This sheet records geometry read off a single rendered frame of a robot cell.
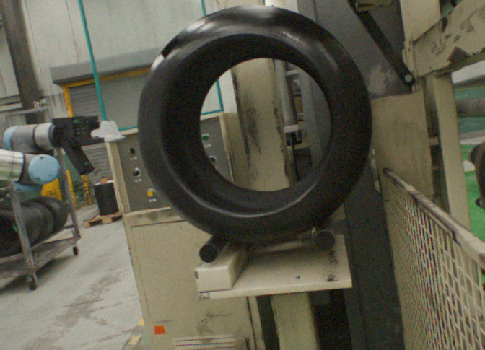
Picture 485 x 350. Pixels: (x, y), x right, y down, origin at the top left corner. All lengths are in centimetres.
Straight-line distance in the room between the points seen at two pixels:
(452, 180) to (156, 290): 130
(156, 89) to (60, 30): 1034
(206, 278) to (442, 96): 80
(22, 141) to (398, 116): 106
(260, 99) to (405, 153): 46
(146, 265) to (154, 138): 100
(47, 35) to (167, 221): 988
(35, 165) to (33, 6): 1066
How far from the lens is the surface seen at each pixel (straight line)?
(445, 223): 63
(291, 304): 140
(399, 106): 120
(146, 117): 98
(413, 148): 121
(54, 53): 1126
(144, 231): 183
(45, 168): 113
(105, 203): 730
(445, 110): 124
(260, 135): 127
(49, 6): 1153
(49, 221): 491
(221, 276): 99
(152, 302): 194
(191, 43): 95
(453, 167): 126
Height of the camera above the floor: 118
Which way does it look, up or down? 5 degrees down
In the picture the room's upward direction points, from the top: 10 degrees counter-clockwise
